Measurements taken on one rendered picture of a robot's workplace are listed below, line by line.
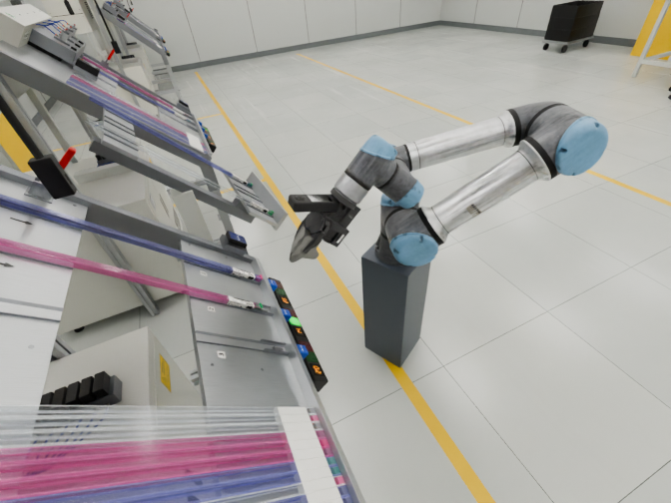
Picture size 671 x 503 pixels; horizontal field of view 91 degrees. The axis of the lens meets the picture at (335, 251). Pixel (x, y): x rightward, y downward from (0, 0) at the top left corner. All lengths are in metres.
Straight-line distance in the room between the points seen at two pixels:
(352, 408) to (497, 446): 0.52
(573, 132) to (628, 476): 1.12
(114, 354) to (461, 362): 1.24
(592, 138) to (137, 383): 1.13
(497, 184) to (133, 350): 0.98
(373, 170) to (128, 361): 0.74
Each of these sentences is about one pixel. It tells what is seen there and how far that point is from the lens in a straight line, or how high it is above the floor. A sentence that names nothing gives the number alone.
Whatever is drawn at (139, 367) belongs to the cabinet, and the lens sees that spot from 0.95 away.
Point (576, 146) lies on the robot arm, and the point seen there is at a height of 0.97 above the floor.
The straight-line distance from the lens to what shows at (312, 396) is 0.63.
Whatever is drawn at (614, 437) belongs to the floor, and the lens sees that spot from 1.61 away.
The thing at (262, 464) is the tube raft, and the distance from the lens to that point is 0.51.
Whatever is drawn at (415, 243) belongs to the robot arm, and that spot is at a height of 0.75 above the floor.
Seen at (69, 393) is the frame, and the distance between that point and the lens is 0.92.
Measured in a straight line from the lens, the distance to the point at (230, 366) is 0.59.
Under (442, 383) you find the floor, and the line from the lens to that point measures 1.49.
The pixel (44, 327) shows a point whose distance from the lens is 0.54.
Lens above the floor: 1.30
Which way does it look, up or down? 41 degrees down
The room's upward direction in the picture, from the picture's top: 6 degrees counter-clockwise
